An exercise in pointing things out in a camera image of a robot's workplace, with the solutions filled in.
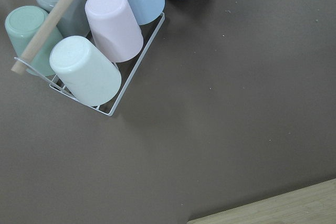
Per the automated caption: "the pink plastic cup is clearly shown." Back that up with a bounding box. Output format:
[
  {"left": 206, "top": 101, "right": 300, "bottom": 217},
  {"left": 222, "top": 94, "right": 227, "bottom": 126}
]
[{"left": 85, "top": 0, "right": 143, "bottom": 62}]

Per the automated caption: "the white plastic cup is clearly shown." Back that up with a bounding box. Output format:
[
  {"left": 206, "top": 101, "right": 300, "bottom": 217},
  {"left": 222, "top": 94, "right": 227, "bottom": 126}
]
[{"left": 49, "top": 36, "right": 121, "bottom": 106}]

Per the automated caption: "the grey plastic cup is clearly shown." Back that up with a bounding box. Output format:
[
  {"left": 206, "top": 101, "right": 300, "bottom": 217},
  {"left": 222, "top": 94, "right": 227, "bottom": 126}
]
[{"left": 36, "top": 0, "right": 90, "bottom": 37}]

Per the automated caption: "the green plastic cup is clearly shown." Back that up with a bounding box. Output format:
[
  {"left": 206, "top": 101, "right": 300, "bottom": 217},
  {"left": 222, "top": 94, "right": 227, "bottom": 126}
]
[{"left": 5, "top": 6, "right": 63, "bottom": 76}]

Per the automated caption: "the white wire cup rack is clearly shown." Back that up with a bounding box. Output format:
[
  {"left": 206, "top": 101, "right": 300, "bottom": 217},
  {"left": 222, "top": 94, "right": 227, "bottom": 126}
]
[{"left": 14, "top": 11, "right": 166, "bottom": 116}]

